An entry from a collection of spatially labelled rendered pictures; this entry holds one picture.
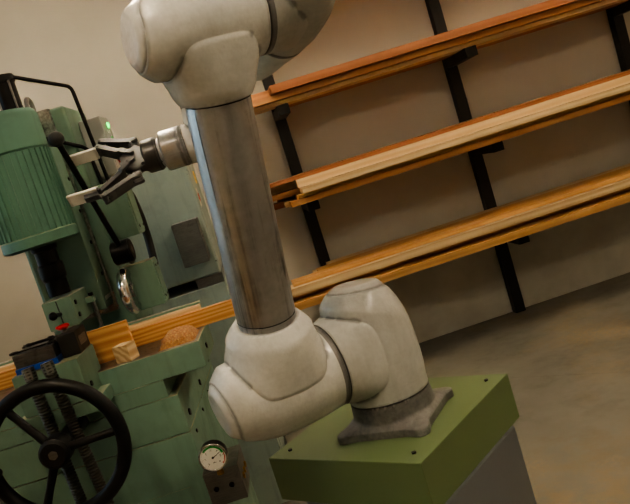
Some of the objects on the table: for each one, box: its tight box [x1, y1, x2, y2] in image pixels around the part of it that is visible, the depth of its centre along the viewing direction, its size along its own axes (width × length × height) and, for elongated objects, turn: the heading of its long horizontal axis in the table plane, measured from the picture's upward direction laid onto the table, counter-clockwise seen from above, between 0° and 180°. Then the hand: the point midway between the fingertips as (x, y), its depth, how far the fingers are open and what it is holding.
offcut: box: [112, 340, 140, 364], centre depth 164 cm, size 4×4×4 cm
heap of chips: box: [158, 325, 200, 352], centre depth 169 cm, size 8×12×3 cm
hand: (73, 179), depth 163 cm, fingers open, 13 cm apart
